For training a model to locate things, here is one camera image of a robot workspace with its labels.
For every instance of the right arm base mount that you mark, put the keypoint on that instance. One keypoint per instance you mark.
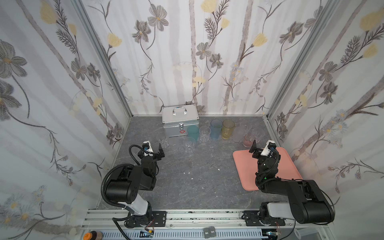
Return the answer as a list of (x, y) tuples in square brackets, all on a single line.
[(255, 219)]

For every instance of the clear faceted cup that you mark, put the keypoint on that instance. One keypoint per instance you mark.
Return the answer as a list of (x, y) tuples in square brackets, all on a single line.
[(189, 145), (205, 133)]

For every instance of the clear cup far left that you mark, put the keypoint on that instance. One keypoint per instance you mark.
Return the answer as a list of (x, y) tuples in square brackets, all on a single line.
[(163, 140)]

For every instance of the blue plastic cup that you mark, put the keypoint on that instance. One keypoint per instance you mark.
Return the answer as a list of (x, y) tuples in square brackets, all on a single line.
[(216, 128)]

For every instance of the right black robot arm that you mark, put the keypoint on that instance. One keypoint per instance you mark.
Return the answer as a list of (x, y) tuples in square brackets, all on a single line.
[(307, 203)]

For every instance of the frosted dimpled cup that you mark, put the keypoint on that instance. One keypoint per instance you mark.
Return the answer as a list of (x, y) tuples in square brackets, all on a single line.
[(238, 133)]

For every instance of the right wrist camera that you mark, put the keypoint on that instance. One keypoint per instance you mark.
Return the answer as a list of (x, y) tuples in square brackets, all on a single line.
[(270, 146)]

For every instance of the pink plastic cup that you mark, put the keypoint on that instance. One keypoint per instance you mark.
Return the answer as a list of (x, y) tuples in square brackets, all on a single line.
[(248, 140)]

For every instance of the clear faceted cup front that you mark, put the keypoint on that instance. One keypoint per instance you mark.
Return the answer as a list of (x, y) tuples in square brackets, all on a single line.
[(189, 145)]

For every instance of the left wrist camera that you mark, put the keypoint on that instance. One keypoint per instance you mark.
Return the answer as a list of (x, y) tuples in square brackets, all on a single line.
[(147, 147)]

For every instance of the silver first aid case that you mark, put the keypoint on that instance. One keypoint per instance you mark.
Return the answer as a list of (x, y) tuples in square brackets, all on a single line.
[(177, 120)]

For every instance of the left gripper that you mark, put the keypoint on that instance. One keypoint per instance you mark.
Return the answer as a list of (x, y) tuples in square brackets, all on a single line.
[(151, 156)]

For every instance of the teal plastic cup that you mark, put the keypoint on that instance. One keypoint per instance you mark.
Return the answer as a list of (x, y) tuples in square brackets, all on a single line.
[(193, 132)]

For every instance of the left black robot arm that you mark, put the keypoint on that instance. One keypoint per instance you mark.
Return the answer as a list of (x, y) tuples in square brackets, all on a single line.
[(121, 185)]

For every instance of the amber plastic cup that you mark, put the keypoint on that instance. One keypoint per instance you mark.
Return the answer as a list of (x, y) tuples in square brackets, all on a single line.
[(228, 128)]

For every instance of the orange black cylinder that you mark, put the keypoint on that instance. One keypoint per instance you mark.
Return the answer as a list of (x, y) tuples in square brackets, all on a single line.
[(93, 235)]

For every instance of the clear cup right back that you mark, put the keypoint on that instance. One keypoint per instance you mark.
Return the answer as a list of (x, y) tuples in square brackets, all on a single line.
[(258, 133)]

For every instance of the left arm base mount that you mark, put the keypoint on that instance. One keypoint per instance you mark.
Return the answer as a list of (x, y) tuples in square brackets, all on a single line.
[(152, 219)]

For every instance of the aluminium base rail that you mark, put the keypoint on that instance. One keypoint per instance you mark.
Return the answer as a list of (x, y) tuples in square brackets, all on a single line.
[(193, 225)]

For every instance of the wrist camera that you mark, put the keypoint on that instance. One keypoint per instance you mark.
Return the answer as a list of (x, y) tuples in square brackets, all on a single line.
[(147, 147), (270, 146)]

